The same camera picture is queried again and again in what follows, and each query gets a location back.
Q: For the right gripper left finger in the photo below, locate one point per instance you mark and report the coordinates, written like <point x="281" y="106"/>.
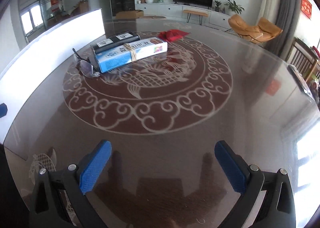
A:
<point x="47" y="208"/>

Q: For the cardboard box on floor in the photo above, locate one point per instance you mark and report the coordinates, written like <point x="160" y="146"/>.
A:
<point x="134" y="14"/>

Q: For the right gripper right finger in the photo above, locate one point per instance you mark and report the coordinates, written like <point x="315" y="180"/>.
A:
<point x="278" y="206"/>

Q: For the black frame eyeglasses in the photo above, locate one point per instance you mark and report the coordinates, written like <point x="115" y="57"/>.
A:
<point x="86" y="68"/>

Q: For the small wooden bench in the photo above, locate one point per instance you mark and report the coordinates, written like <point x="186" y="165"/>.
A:
<point x="199" y="14"/>

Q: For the orange lounge chair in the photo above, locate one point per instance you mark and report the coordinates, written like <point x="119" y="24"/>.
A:
<point x="263" y="32"/>

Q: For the red pouch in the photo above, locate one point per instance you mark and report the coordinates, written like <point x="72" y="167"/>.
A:
<point x="172" y="35"/>

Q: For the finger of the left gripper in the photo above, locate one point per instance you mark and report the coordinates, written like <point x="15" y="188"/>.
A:
<point x="3" y="110"/>

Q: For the grey curtain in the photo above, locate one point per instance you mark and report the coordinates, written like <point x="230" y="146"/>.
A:
<point x="287" y="20"/>

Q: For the blue white ointment box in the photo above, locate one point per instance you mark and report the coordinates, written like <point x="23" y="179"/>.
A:
<point x="130" y="52"/>

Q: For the white cardboard sorting box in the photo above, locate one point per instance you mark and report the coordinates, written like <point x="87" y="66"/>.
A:
<point x="41" y="57"/>

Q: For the white tv cabinet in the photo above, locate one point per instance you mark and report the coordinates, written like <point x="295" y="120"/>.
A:
<point x="175" y="12"/>

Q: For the green potted plant right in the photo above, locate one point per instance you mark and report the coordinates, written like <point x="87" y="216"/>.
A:
<point x="234" y="7"/>

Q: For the wooden chair right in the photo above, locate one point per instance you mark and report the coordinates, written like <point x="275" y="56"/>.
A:
<point x="305" y="59"/>

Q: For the black box white labels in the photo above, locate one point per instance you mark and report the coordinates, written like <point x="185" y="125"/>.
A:
<point x="114" y="41"/>

